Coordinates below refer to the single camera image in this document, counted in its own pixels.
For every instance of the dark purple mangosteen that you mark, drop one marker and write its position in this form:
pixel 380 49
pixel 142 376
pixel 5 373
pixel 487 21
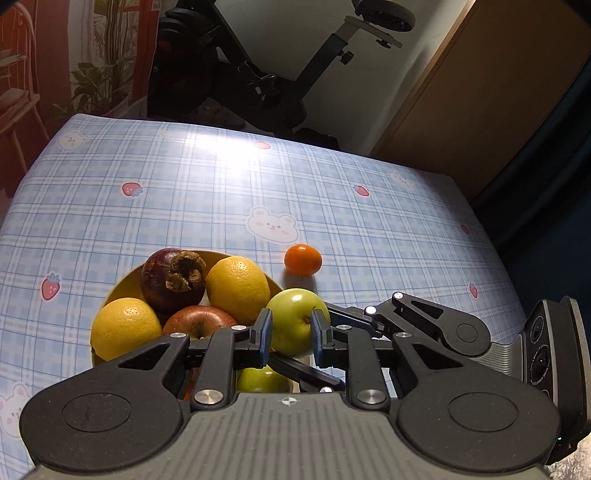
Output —
pixel 157 281

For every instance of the black exercise bike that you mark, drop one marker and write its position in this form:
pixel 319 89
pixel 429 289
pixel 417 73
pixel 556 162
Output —
pixel 184 69

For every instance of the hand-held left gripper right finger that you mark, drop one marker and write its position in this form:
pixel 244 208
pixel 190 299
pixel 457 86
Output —
pixel 317 334

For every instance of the wooden cabinet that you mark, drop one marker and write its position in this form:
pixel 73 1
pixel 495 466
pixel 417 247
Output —
pixel 461 92

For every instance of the large yellow orange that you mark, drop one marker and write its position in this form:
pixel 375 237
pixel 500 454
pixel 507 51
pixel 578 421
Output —
pixel 124 327

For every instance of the red apple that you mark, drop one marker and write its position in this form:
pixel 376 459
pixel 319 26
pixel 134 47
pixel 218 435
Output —
pixel 194 321

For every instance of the blue plaid tablecloth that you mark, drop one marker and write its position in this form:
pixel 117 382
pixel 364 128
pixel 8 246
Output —
pixel 184 184

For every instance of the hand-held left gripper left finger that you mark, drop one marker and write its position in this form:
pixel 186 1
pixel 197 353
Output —
pixel 263 332

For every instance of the large tangerine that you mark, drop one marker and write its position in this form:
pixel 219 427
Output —
pixel 302 260

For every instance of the dark blue curtain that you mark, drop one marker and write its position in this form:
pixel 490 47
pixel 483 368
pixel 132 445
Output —
pixel 545 207

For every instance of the round cream plate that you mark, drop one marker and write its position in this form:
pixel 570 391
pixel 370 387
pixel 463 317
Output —
pixel 122 286

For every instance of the small green apple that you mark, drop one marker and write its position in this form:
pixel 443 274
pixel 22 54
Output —
pixel 293 321
pixel 261 381

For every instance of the white fluffy cloth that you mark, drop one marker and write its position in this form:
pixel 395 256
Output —
pixel 575 468

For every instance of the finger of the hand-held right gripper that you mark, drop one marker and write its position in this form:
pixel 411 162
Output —
pixel 392 318
pixel 314 376

